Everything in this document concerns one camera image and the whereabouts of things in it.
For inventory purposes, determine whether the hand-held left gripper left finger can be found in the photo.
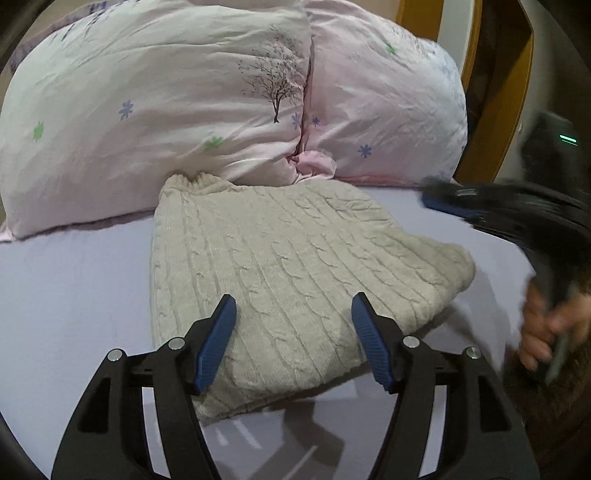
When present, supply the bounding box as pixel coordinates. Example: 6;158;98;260
51;294;238;480

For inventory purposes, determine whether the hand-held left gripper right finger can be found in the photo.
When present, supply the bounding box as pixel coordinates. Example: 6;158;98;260
351;292;541;480

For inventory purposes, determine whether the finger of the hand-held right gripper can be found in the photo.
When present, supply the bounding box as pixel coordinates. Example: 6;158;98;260
422;178;490;229

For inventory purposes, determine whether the beige cable-knit sweater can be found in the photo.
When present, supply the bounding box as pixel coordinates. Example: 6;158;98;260
150;173;476;423

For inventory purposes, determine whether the dark brown sleeve forearm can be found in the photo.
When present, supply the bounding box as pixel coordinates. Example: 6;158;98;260
501;318;591;476

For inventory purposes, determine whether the person's right hand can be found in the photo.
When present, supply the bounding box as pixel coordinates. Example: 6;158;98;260
518;279;591;372

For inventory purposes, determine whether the pink flower-print pillow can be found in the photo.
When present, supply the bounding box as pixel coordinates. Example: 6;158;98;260
288;0;469;188

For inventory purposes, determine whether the wooden headboard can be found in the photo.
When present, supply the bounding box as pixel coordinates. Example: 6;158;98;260
394;0;536;185

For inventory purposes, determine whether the pink tree-print pillow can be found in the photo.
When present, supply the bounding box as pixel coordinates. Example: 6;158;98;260
0;0;312;243

